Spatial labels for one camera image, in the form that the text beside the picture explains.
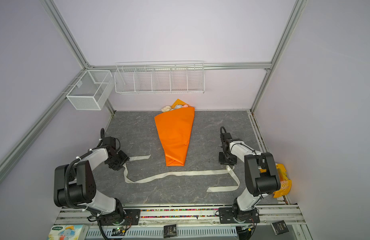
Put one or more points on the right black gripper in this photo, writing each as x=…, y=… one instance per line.
x=222, y=161

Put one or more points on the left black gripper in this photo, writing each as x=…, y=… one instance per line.
x=125, y=158

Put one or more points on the white ribbon strip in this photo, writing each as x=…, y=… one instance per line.
x=229, y=170

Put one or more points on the orange wrapping paper sheet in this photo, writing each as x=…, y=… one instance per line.
x=174, y=129

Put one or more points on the cream fake rose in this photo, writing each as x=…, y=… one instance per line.
x=166, y=109

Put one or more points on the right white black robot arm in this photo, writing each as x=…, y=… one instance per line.
x=261, y=174

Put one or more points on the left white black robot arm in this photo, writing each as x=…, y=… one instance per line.
x=75, y=187

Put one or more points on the yellow snack bag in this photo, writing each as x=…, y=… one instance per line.
x=286, y=183

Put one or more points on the tissue pack with elephant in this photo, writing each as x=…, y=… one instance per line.
x=68, y=232

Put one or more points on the black square card right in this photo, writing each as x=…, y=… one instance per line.
x=280, y=227

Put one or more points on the black square card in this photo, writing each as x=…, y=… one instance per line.
x=280, y=227
x=170, y=231

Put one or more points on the black square card middle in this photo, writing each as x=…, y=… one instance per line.
x=170, y=231

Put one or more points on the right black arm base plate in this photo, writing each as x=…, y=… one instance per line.
x=236, y=216

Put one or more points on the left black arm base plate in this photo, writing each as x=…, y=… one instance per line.
x=125, y=218

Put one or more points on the small white wire basket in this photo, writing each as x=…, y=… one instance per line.
x=92, y=90

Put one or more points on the white slotted cable duct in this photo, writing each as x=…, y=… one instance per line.
x=180, y=233

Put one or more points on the long white wire rack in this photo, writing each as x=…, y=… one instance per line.
x=160, y=77

